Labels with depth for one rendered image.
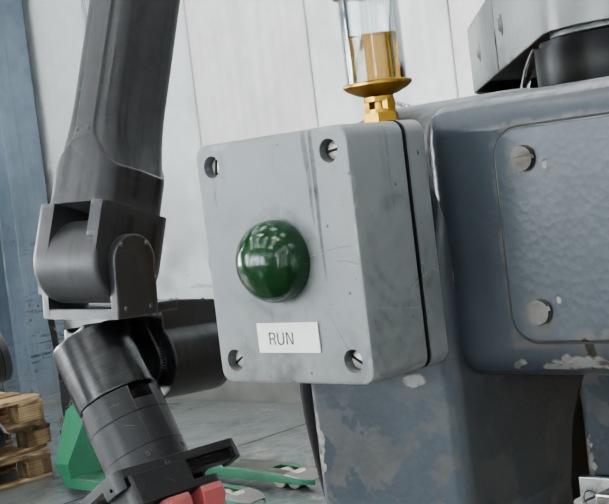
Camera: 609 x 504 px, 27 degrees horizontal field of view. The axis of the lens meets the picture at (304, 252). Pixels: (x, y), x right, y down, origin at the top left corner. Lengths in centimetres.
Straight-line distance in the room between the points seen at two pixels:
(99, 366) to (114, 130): 16
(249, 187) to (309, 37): 693
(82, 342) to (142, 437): 8
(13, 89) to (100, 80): 825
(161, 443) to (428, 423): 38
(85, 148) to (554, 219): 48
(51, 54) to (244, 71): 191
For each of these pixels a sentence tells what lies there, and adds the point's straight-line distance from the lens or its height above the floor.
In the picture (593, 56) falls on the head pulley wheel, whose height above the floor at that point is 135.
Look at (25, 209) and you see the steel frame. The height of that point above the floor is 138.
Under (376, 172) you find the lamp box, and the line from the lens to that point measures 44.
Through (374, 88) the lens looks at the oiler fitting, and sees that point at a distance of 51.
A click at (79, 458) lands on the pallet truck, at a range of 608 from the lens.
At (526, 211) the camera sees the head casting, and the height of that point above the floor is 129.
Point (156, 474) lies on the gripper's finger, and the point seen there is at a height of 114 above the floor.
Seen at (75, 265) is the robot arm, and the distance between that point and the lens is 84.
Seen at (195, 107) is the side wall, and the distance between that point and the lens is 807.
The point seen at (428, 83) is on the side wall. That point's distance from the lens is 685.
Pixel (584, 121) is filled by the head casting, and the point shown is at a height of 132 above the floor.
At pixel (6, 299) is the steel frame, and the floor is 75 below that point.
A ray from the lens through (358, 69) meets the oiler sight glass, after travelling 51.
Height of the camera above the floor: 131
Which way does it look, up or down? 3 degrees down
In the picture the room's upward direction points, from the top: 7 degrees counter-clockwise
